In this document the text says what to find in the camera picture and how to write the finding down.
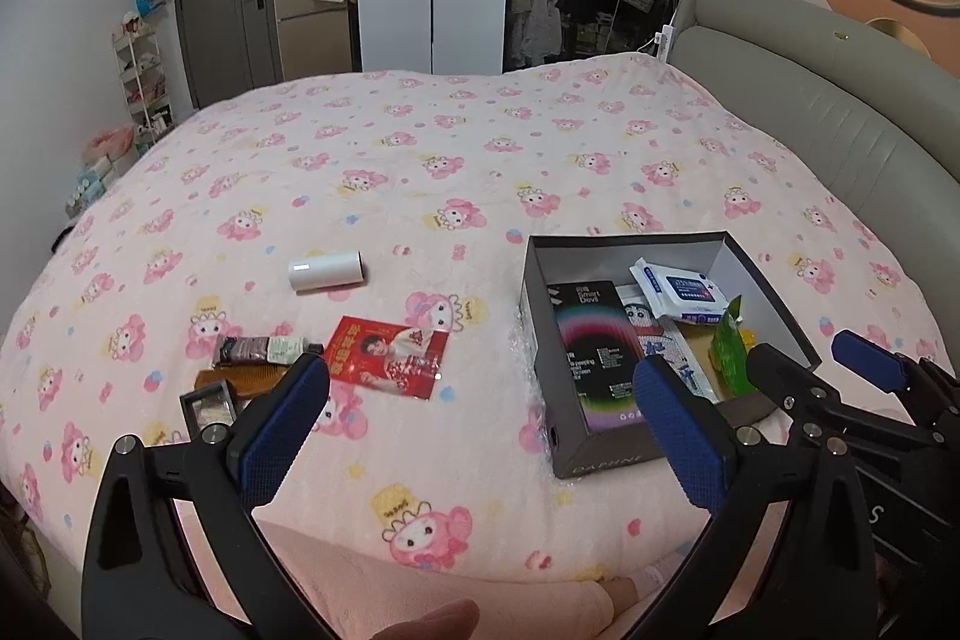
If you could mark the black screen protector box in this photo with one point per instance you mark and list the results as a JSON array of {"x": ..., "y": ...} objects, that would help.
[{"x": 600, "y": 347}]

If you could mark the stack of tissue packs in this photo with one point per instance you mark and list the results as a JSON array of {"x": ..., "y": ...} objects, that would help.
[{"x": 90, "y": 186}]

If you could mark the red photo card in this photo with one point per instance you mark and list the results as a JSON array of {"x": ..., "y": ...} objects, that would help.
[{"x": 390, "y": 359}]

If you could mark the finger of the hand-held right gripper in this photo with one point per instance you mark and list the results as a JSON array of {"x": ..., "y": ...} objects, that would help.
[
  {"x": 870, "y": 355},
  {"x": 780, "y": 377}
]

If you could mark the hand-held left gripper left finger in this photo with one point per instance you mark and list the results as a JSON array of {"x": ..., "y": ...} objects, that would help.
[{"x": 289, "y": 422}]

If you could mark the cartoon picture box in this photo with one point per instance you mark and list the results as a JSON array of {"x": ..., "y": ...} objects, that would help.
[{"x": 675, "y": 359}]

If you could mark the green snack packet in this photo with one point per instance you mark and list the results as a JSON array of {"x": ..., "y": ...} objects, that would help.
[{"x": 727, "y": 355}]

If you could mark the white roll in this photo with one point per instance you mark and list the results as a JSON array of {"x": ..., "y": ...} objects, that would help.
[{"x": 330, "y": 272}]

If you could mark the white wet wipes pack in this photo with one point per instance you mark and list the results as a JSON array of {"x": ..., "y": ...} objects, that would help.
[{"x": 675, "y": 291}]

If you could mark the pink printed blanket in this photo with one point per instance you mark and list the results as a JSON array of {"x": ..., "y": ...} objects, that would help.
[{"x": 450, "y": 160}]

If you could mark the white power strip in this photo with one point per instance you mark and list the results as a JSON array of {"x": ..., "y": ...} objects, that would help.
[{"x": 660, "y": 42}]

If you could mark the pink plush toy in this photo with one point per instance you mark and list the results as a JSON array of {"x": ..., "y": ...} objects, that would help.
[{"x": 112, "y": 144}]

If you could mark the brown hand cream tube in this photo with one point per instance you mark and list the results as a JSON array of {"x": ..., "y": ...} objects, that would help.
[{"x": 255, "y": 349}]

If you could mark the beige cabinet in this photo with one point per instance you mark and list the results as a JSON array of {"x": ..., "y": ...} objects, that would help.
[{"x": 315, "y": 40}]

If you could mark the grey padded headboard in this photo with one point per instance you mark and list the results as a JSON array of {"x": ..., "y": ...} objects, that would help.
[{"x": 825, "y": 123}]

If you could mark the white shelf rack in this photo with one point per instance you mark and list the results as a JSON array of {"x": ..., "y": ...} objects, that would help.
[{"x": 142, "y": 85}]

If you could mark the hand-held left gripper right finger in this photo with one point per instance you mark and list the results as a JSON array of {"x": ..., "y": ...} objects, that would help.
[{"x": 682, "y": 437}]

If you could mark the dark cardboard shoe box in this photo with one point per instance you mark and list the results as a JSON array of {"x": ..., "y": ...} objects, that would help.
[{"x": 585, "y": 452}]

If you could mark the black framed small mirror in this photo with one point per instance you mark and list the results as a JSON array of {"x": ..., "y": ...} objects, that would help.
[{"x": 214, "y": 411}]

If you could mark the wooden comb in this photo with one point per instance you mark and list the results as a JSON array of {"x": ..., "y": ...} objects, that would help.
[{"x": 232, "y": 381}]

